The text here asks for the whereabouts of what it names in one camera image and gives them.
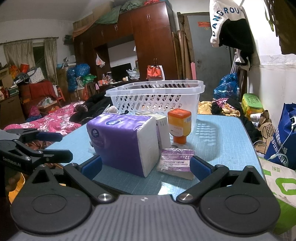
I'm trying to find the purple zip bag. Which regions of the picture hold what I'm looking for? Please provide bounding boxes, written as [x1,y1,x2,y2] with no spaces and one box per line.
[157,148,195,180]

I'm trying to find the purple tissue pack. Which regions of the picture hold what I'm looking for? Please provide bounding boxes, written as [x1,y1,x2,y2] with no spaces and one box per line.
[86,113,159,178]

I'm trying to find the orange bottle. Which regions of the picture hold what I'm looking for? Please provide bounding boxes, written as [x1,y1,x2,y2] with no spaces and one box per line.
[168,108,192,145]

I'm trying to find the white carton box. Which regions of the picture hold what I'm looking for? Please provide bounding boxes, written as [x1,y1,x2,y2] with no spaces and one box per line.
[135,111,171,151]

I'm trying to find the white plastic basket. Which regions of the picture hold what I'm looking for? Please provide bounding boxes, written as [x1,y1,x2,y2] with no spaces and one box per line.
[106,80,205,128]

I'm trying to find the pink floral blanket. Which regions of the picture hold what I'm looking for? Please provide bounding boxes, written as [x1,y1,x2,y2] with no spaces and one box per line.
[4,101,84,136]

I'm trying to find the red cloth covered furniture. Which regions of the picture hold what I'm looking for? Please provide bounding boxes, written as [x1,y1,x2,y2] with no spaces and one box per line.
[18,80,57,110]

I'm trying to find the black garment on bed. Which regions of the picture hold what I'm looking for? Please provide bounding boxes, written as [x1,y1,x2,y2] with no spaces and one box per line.
[211,98,262,143]

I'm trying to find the black clothes pile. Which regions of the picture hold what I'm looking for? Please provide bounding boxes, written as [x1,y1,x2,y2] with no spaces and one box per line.
[69,92,112,125]

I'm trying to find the yellow blanket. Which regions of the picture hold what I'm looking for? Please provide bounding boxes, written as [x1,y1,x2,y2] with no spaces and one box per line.
[198,101,240,118]

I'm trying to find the green white bag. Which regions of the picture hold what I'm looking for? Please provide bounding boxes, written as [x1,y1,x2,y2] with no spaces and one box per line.
[259,158,295,235]

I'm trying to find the blue shopping bag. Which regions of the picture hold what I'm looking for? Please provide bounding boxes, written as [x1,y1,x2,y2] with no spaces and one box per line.
[265,103,295,170]

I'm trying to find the beige curtains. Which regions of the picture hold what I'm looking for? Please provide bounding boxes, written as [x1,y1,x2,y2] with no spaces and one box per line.
[1,38,57,85]

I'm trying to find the green yellow box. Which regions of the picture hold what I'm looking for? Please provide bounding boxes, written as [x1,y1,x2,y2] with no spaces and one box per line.
[241,93,264,118]

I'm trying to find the blue bags stack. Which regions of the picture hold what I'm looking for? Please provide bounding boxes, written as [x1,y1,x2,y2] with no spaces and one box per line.
[66,63,90,93]

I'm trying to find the blue plastic bag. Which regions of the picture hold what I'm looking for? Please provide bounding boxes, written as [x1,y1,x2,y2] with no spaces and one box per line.
[213,73,239,100]

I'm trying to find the black monitor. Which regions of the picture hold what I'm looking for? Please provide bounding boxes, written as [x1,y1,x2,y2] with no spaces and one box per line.
[111,63,132,82]

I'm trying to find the grey door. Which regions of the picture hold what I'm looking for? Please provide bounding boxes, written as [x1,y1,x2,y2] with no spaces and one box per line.
[187,13,231,101]

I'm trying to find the orange hanging bag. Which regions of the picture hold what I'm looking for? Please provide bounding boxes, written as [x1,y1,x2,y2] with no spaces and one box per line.
[147,58,165,80]

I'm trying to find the black hanging garment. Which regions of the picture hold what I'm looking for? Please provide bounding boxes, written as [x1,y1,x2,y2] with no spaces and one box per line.
[219,19,254,66]

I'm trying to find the dark red wardrobe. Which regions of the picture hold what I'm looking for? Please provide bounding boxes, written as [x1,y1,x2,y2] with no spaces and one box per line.
[74,1,179,80]

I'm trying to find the white hanging shirt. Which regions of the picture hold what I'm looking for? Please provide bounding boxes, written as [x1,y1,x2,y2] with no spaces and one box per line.
[209,0,245,48]

